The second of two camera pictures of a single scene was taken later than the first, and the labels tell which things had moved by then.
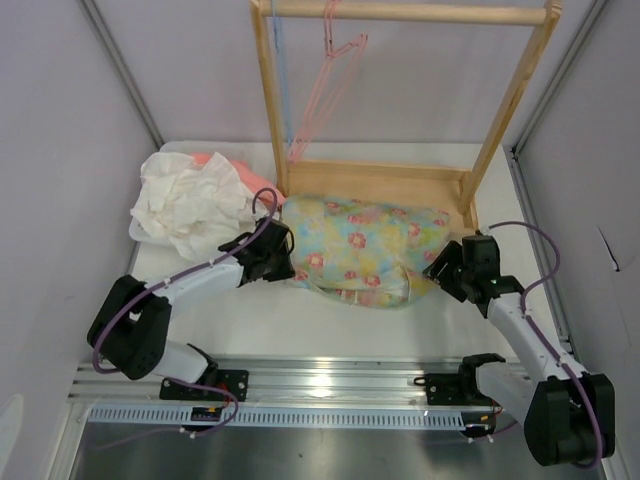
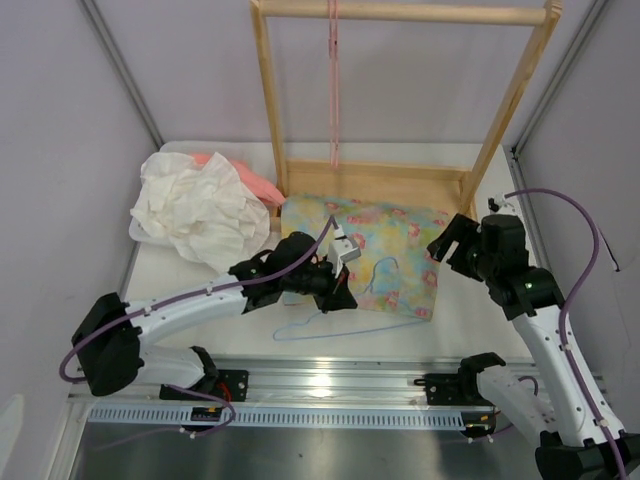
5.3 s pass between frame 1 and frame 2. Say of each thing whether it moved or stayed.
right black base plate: stayed
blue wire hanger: moved
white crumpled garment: stayed
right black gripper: moved
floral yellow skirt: moved
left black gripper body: moved
